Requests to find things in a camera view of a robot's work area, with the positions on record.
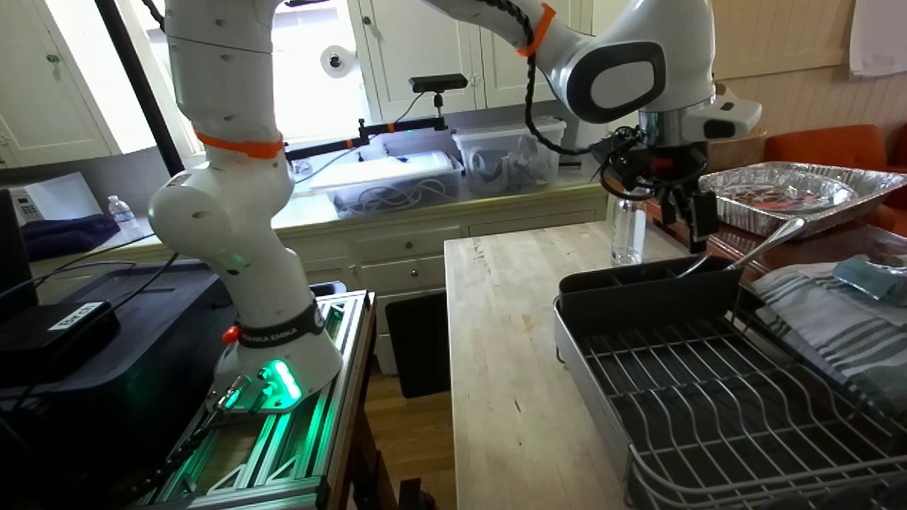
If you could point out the grey metal dish rack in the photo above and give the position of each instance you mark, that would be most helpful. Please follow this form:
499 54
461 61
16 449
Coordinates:
703 410

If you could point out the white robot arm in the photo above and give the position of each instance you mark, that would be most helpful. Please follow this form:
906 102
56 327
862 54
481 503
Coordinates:
657 61

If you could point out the clear hand sanitizer pump bottle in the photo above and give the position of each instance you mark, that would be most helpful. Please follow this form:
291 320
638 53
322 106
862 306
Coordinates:
627 227

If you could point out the silver utensil in rack caddy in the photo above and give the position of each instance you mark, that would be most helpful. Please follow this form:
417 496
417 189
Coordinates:
783 234

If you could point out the black equipment case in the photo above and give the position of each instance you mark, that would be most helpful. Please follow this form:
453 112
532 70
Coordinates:
100 385

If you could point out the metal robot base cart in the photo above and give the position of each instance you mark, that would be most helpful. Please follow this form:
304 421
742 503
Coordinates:
281 459

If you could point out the clear plastic storage bin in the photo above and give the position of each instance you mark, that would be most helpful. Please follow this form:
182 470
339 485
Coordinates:
482 162

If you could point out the aluminium foil tray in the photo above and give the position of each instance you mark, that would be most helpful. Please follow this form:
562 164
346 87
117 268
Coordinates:
764 196

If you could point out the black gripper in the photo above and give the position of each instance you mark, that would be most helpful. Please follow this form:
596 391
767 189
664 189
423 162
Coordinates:
662 174

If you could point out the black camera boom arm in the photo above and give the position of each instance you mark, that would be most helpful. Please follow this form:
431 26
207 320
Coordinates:
366 135

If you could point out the small water bottle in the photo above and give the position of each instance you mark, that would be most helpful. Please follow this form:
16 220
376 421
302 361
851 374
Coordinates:
127 220

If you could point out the black camera on stand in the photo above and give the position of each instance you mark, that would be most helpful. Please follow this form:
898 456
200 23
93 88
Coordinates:
438 87

